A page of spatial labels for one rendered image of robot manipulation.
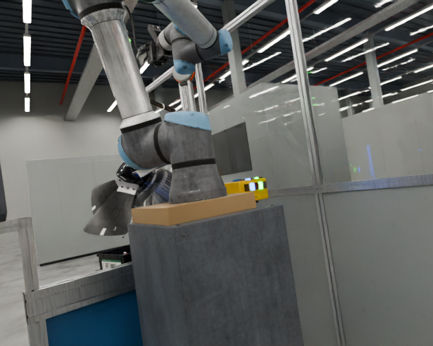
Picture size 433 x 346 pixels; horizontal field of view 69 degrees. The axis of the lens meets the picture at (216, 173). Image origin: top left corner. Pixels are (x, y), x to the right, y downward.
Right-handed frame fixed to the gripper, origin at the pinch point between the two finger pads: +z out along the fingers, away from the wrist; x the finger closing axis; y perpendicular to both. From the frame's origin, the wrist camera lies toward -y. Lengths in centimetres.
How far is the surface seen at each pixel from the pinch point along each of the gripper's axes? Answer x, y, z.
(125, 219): -13, 68, 12
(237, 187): 21, 61, -24
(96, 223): -23, 68, 20
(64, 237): 71, 120, 565
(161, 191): 7, 59, 14
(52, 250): 49, 141, 567
